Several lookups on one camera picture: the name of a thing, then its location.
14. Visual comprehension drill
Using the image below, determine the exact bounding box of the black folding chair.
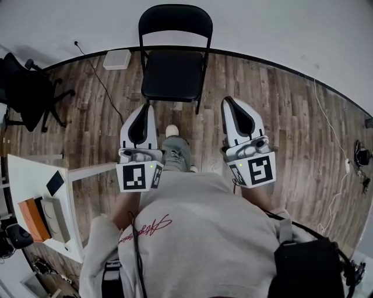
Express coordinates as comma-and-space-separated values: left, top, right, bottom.
138, 3, 214, 115

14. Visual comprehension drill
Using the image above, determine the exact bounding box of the orange box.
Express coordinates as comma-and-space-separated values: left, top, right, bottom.
17, 197, 52, 243

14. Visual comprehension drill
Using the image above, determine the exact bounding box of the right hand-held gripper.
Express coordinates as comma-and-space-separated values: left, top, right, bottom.
220, 96, 277, 189

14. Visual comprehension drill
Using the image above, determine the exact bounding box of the white flat box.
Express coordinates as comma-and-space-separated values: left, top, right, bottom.
103, 49, 132, 71

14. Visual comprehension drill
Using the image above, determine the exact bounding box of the grey sweatshirt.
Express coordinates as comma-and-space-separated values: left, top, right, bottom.
79, 171, 324, 298

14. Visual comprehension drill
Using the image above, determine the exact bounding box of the black round device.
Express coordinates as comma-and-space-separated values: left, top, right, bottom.
0, 220, 35, 259

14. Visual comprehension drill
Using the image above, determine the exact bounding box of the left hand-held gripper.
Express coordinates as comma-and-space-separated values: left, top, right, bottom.
115, 103, 165, 193

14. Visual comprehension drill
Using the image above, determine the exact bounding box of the tangle of floor cables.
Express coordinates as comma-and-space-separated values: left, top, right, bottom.
31, 255, 75, 285

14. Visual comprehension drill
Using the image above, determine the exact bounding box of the black office chair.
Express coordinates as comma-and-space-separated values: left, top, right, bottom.
0, 52, 76, 134

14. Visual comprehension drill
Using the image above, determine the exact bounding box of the black power cable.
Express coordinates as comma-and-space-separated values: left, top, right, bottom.
73, 40, 125, 125

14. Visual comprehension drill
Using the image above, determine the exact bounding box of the black flat card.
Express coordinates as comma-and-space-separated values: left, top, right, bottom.
45, 170, 65, 197

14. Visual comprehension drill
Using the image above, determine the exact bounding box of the grey jeans leg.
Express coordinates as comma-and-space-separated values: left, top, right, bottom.
160, 136, 193, 173

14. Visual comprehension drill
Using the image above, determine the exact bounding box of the white table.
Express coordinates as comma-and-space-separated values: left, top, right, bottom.
6, 154, 118, 264

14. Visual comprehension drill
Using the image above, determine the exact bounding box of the cream shoe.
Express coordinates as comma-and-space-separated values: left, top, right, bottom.
164, 124, 180, 138

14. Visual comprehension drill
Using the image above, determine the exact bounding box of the black waist bag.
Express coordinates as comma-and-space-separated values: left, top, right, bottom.
267, 239, 346, 298

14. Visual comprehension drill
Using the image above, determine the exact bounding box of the black device with cables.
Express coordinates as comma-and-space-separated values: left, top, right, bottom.
353, 139, 373, 194

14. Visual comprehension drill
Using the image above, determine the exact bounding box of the person's left forearm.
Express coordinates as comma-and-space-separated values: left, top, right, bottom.
111, 190, 144, 231

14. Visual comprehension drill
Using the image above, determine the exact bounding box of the person's right forearm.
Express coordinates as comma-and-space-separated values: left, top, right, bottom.
239, 182, 290, 218

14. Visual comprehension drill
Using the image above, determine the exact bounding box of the grey box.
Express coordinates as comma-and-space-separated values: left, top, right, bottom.
40, 197, 72, 244

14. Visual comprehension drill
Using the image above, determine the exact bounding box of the white cable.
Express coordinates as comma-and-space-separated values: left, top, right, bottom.
312, 77, 351, 235

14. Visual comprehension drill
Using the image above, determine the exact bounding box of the grey shoulder strap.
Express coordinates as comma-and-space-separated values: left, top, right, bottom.
277, 217, 294, 244

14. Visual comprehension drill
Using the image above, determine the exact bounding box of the black body cable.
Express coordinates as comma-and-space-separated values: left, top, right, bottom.
127, 211, 148, 298

